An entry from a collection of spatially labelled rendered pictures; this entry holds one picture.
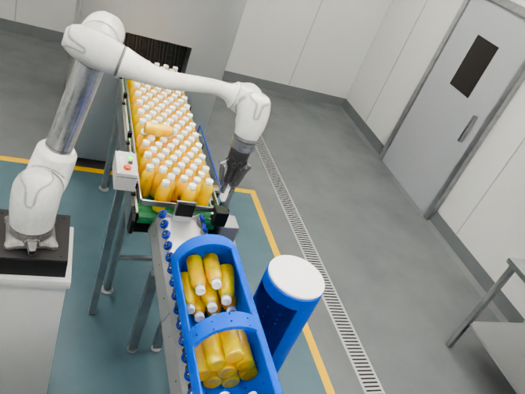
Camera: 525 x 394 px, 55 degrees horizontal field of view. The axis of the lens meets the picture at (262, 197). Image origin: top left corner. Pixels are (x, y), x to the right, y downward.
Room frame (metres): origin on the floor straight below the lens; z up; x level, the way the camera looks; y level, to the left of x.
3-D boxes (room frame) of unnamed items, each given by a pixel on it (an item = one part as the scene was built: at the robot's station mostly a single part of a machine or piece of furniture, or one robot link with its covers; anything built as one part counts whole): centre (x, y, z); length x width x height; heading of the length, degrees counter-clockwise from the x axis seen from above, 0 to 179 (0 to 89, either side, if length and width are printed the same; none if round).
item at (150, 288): (1.92, 0.36, 0.31); 0.06 x 0.06 x 0.63; 28
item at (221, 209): (2.14, 0.17, 0.95); 0.10 x 0.07 x 0.10; 118
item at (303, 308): (1.84, -0.29, 0.59); 0.28 x 0.28 x 0.88
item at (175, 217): (2.01, 0.33, 0.99); 0.10 x 0.02 x 0.12; 118
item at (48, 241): (1.36, 0.74, 1.11); 0.22 x 0.18 x 0.06; 34
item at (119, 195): (2.05, 0.68, 0.50); 0.04 x 0.04 x 1.00; 28
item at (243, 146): (1.62, 0.14, 1.67); 0.09 x 0.09 x 0.06
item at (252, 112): (1.63, 0.14, 1.78); 0.13 x 0.11 x 0.16; 17
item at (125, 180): (2.05, 0.68, 1.05); 0.20 x 0.10 x 0.10; 28
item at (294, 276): (1.84, -0.29, 1.03); 0.28 x 0.28 x 0.01
